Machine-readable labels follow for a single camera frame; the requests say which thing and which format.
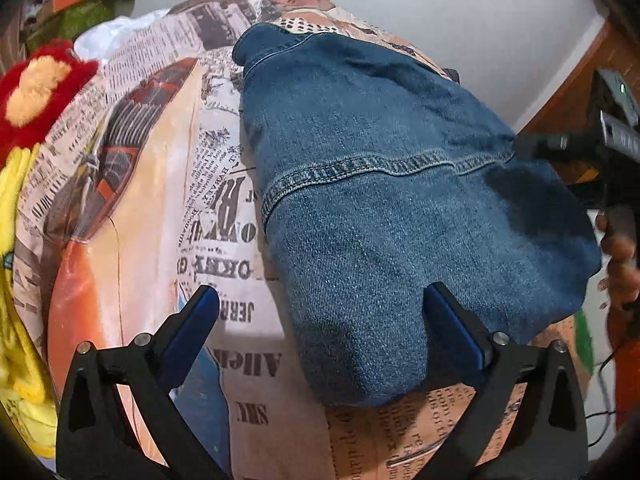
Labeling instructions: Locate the yellow cloth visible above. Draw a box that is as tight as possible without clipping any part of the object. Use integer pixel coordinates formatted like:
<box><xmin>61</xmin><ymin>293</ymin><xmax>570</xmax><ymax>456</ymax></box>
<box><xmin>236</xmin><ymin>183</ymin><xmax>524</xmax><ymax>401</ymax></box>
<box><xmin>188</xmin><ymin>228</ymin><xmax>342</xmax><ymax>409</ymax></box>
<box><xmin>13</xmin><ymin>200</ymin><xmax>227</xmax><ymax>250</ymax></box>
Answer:
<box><xmin>0</xmin><ymin>144</ymin><xmax>60</xmax><ymax>461</ymax></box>

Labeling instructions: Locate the red plush toy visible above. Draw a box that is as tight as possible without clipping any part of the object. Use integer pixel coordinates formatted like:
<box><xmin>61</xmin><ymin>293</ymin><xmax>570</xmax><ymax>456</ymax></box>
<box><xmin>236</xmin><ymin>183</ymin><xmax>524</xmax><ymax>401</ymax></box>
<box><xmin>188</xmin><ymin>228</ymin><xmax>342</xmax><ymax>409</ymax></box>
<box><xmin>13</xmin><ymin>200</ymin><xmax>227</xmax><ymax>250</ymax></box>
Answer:
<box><xmin>0</xmin><ymin>39</ymin><xmax>100</xmax><ymax>167</ymax></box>

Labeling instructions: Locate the blue denim jacket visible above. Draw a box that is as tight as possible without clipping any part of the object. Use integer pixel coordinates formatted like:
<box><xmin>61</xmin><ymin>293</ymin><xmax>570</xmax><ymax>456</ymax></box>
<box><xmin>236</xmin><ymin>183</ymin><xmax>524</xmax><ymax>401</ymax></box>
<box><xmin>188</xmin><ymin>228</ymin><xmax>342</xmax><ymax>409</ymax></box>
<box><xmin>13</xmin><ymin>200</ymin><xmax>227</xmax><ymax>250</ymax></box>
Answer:
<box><xmin>232</xmin><ymin>22</ymin><xmax>602</xmax><ymax>408</ymax></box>

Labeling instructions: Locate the thin black cable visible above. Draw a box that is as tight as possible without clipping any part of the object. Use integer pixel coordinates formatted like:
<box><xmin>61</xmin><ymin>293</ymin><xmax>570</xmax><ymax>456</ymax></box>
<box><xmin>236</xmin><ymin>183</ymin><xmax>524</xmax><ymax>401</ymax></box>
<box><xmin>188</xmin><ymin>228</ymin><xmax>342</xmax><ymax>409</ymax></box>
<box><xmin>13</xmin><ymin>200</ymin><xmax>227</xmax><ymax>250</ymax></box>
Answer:
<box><xmin>587</xmin><ymin>342</ymin><xmax>631</xmax><ymax>448</ymax></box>

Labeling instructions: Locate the brown wooden door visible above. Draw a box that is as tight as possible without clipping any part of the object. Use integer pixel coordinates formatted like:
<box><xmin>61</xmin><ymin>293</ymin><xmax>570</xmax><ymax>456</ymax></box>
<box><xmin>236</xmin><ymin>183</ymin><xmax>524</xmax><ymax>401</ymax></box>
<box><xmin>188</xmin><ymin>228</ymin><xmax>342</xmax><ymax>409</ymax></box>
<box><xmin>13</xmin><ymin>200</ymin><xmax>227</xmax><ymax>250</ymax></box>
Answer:
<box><xmin>517</xmin><ymin>20</ymin><xmax>640</xmax><ymax>201</ymax></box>

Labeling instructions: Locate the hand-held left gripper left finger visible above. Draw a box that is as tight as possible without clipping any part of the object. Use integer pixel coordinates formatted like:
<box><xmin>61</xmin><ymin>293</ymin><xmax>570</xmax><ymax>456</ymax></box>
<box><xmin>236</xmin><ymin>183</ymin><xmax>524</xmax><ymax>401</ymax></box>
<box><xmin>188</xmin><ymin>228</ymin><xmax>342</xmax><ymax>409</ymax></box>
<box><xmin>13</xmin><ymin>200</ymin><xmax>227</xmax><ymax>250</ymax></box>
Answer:
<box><xmin>55</xmin><ymin>285</ymin><xmax>231</xmax><ymax>480</ymax></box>

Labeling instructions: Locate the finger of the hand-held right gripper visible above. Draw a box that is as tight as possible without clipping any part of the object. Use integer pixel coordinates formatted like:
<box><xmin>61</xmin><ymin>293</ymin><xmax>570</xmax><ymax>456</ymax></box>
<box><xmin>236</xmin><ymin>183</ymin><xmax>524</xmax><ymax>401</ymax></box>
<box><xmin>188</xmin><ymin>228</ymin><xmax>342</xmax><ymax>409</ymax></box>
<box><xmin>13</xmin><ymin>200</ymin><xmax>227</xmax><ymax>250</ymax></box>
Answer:
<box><xmin>515</xmin><ymin>132</ymin><xmax>603</xmax><ymax>163</ymax></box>

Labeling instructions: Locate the green fuzzy cloth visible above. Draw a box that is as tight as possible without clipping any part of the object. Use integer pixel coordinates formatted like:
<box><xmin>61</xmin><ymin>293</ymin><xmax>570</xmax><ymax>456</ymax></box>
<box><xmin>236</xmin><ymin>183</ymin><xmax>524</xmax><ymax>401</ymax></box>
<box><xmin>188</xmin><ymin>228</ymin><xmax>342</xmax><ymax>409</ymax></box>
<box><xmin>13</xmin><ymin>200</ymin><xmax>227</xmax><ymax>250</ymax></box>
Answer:
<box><xmin>25</xmin><ymin>0</ymin><xmax>133</xmax><ymax>52</ymax></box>

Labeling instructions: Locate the white cloth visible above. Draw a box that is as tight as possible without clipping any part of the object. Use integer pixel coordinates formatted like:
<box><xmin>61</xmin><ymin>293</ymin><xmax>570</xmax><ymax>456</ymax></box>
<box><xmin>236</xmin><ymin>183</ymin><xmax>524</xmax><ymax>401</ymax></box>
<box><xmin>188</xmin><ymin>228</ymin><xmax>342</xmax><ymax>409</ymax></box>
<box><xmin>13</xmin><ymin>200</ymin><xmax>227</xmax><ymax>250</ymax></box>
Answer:
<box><xmin>75</xmin><ymin>9</ymin><xmax>172</xmax><ymax>67</ymax></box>

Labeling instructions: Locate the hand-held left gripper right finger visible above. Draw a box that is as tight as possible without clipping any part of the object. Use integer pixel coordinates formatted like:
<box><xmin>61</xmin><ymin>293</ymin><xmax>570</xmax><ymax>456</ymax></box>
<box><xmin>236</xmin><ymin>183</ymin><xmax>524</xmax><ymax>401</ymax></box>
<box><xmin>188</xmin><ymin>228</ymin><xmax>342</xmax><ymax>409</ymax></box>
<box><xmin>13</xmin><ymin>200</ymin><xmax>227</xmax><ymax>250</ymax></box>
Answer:
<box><xmin>415</xmin><ymin>281</ymin><xmax>590</xmax><ymax>480</ymax></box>

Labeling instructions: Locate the newspaper print blanket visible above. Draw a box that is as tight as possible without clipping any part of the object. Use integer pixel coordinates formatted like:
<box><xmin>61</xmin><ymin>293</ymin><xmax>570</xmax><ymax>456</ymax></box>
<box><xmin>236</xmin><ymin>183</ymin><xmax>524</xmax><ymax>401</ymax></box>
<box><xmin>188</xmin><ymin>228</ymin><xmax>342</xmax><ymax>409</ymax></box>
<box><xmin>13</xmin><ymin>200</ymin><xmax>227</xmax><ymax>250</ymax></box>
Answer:
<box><xmin>10</xmin><ymin>0</ymin><xmax>596</xmax><ymax>480</ymax></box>

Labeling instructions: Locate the person's right hand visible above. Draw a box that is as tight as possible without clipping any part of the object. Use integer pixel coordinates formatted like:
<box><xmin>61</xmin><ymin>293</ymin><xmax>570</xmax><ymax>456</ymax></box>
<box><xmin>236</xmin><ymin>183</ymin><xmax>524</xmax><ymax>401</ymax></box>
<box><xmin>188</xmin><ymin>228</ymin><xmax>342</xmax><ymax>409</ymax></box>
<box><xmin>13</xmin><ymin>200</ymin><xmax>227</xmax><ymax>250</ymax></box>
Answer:
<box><xmin>595</xmin><ymin>210</ymin><xmax>640</xmax><ymax>311</ymax></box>

